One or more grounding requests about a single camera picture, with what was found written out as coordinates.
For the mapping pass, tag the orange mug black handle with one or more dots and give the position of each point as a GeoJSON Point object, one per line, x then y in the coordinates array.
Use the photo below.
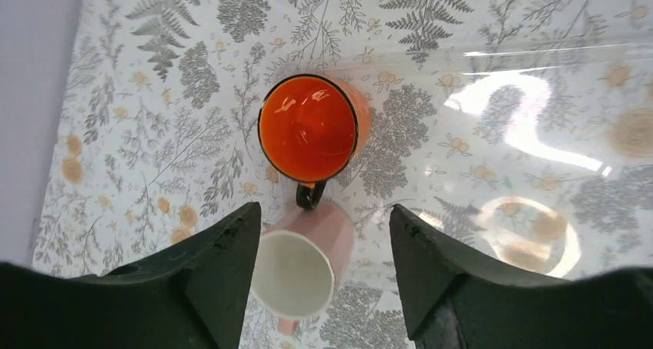
{"type": "Point", "coordinates": [310, 127]}

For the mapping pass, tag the floral patterned tablecloth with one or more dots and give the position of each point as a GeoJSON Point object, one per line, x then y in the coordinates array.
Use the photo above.
{"type": "Point", "coordinates": [523, 128]}

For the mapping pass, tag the pink white mug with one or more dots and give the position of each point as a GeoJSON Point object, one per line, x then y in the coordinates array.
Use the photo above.
{"type": "Point", "coordinates": [300, 263]}

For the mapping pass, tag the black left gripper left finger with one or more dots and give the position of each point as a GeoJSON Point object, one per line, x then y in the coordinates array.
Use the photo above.
{"type": "Point", "coordinates": [190, 295]}

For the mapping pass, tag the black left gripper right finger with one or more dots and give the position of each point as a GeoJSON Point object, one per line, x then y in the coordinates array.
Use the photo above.
{"type": "Point", "coordinates": [454, 296]}

